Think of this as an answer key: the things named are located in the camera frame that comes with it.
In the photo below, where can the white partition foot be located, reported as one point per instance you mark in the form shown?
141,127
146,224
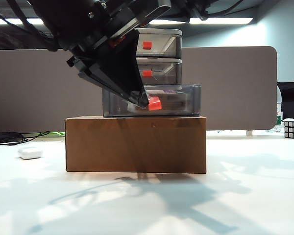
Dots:
249,133

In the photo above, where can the clear water bottle green label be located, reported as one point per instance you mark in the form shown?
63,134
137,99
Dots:
279,119

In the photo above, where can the brown cardboard box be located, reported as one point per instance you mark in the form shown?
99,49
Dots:
137,147

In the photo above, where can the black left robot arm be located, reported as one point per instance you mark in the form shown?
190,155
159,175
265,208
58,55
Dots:
76,19

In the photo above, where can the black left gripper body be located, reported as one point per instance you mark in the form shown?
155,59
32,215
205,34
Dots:
100,49

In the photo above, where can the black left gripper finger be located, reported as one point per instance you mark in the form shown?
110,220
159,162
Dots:
100,82
127,73

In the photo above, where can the green strip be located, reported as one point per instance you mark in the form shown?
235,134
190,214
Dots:
55,134

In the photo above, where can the white earbud case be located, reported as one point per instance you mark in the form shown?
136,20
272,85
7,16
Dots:
29,153

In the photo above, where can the grey partition panel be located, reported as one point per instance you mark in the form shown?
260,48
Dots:
235,93

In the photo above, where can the beige purple napkin pack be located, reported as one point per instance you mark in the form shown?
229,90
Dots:
174,102

